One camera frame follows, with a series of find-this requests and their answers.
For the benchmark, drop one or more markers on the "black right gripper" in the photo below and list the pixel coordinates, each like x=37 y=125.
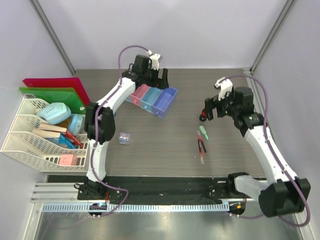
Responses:
x=211 y=103

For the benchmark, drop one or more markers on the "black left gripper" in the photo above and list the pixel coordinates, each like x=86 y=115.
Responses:
x=162 y=83

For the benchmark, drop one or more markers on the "red black stamp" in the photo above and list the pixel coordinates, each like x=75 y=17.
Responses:
x=202 y=117

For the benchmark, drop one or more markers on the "purple drawer box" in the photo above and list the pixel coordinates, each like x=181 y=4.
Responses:
x=162 y=104

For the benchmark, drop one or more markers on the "light blue drawer box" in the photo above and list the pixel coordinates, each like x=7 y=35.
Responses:
x=149 y=98

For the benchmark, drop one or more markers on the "pink drawer box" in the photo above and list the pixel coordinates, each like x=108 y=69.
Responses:
x=136 y=97

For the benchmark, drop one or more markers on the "sky blue drawer box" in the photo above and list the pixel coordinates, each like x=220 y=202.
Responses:
x=128 y=99

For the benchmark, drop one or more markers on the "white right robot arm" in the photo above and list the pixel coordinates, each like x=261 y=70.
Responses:
x=284 y=192

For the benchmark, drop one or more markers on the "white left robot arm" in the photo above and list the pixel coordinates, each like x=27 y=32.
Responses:
x=100 y=123

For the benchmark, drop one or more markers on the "dark red pen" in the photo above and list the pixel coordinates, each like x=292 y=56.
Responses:
x=199 y=144

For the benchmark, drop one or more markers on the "clear red pen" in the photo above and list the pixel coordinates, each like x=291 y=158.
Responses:
x=201 y=157

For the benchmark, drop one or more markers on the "magenta plastic folder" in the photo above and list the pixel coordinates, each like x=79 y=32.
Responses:
x=64 y=82

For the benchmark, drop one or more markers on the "light blue headphones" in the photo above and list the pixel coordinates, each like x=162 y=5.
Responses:
x=76 y=123

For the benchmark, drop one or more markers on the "green plastic folder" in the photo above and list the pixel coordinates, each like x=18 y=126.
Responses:
x=66 y=95

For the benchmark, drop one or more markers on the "red book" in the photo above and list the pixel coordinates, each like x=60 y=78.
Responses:
x=73 y=139

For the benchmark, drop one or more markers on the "light blue headphone case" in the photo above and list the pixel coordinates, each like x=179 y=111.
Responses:
x=54 y=113

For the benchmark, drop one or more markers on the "pink cube socket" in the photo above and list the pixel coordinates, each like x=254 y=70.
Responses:
x=68 y=160

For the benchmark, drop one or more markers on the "beige wooden book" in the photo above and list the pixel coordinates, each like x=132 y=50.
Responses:
x=46 y=130

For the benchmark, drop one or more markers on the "white mesh file organizer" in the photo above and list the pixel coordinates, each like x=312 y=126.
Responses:
x=36 y=152

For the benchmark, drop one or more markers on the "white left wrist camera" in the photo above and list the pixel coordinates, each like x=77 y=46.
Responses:
x=155 y=60

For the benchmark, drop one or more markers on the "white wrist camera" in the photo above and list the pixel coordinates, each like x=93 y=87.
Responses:
x=155 y=60
x=224 y=85

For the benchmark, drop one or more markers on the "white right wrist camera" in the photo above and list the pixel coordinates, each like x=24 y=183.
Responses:
x=224 y=85

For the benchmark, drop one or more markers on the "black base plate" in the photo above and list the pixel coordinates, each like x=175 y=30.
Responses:
x=151 y=190

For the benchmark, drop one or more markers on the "slotted cable duct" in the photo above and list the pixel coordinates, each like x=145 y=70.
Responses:
x=100 y=207

